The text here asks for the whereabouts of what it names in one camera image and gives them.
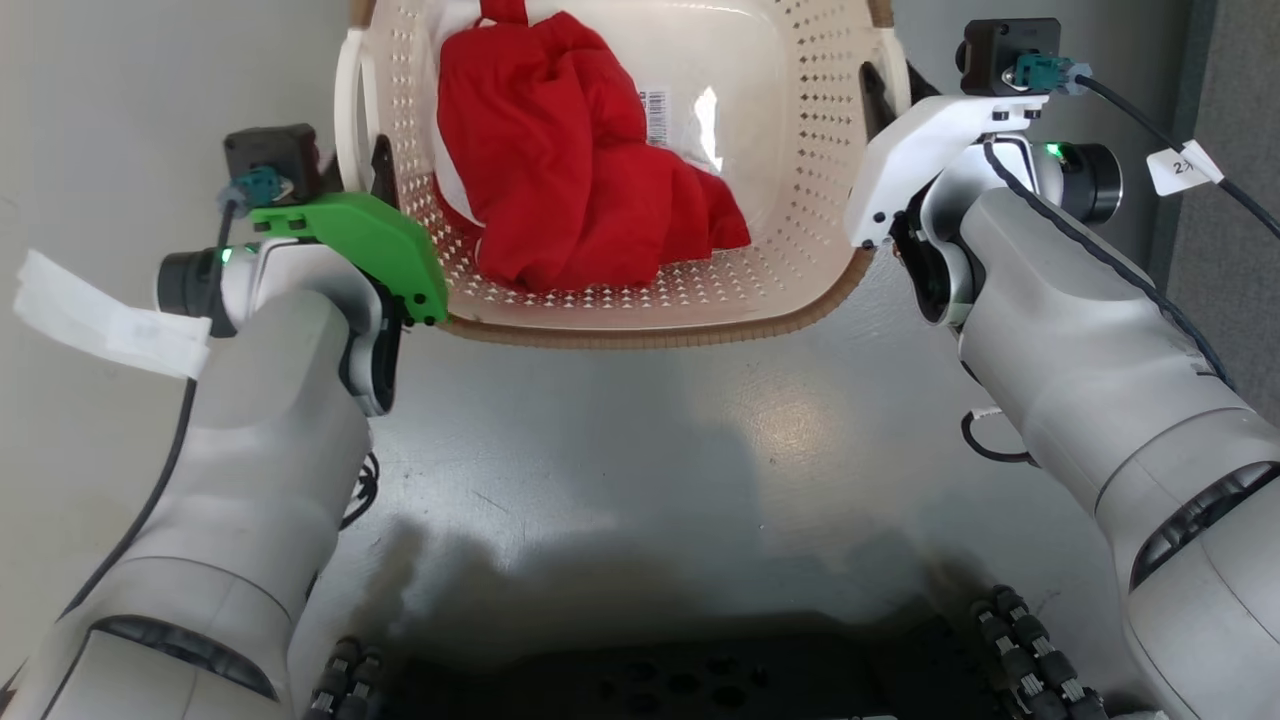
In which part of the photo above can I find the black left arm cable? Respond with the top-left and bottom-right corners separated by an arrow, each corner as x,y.
55,195 -> 381,621

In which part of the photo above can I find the long white paper tag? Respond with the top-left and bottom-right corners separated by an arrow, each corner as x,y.
12,248 -> 213,381

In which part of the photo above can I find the grey fabric sofa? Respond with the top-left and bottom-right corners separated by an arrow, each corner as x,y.
1150,0 -> 1280,421

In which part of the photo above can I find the red garment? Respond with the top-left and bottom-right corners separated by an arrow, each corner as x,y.
436,0 -> 753,294

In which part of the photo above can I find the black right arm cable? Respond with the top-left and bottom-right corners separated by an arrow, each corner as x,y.
960,75 -> 1280,466

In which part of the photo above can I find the small white numbered tag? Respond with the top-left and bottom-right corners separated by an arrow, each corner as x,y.
1147,140 -> 1223,197

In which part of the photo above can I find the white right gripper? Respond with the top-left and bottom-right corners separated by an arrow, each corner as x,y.
845,60 -> 1051,251

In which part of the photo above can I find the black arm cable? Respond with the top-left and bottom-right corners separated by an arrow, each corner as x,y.
960,75 -> 1280,466
55,195 -> 381,621

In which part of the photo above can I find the white perforated plastic laundry basket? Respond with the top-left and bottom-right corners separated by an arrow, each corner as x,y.
333,0 -> 913,349

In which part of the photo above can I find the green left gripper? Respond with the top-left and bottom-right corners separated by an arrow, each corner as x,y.
250,135 -> 451,326

